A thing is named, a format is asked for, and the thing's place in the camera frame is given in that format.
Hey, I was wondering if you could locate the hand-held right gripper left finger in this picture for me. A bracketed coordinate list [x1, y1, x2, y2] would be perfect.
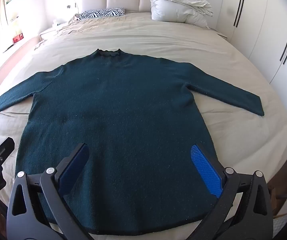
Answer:
[6, 142, 90, 240]

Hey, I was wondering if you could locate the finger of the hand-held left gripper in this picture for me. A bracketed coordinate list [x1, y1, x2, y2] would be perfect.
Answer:
[0, 137, 15, 167]

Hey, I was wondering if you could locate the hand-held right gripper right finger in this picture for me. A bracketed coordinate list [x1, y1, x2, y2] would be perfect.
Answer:
[190, 144, 275, 240]

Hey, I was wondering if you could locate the dark green towel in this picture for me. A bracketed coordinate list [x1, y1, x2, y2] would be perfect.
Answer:
[0, 48, 265, 236]

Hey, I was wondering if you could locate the white nightstand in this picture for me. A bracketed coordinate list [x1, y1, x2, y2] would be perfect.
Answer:
[39, 26, 59, 40]

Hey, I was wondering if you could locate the bed with beige sheet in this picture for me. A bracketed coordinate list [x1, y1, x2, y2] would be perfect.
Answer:
[0, 11, 287, 240]

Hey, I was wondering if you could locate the white wardrobe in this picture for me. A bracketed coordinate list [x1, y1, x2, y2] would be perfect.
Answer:
[204, 0, 287, 120]

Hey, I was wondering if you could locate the zebra print pillow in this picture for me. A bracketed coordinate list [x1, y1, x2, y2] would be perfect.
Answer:
[77, 8, 126, 20]

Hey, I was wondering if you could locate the folded white duvet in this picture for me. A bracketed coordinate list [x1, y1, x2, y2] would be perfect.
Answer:
[151, 0, 214, 28]

